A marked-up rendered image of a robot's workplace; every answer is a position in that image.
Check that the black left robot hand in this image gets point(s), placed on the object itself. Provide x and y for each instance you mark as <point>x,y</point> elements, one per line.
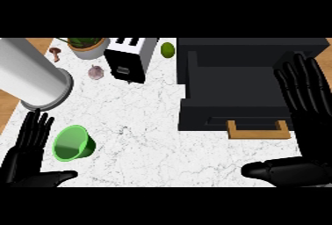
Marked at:
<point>27,152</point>

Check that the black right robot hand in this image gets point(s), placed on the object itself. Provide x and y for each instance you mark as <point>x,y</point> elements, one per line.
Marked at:
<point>310,129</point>

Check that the green cup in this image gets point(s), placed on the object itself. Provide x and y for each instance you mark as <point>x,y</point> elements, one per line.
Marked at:
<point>73,143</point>

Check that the dark grey open drawer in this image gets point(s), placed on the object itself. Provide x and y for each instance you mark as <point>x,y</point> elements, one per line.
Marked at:
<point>235,88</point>

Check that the white cylindrical container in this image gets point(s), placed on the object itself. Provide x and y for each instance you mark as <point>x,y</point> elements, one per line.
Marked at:
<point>32,73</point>

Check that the garlic bulb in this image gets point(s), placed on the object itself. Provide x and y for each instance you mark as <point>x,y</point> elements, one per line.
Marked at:
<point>97,72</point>

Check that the brown mushroom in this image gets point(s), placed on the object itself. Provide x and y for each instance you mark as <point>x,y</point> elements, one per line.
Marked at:
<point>55,53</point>

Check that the potted green plant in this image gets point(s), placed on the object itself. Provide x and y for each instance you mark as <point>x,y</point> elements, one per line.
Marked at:
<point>88,45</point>

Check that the white and black toaster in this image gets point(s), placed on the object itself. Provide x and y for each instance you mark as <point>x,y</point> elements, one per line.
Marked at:
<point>130,57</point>

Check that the green lime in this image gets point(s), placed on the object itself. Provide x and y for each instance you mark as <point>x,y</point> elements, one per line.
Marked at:
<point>167,49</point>

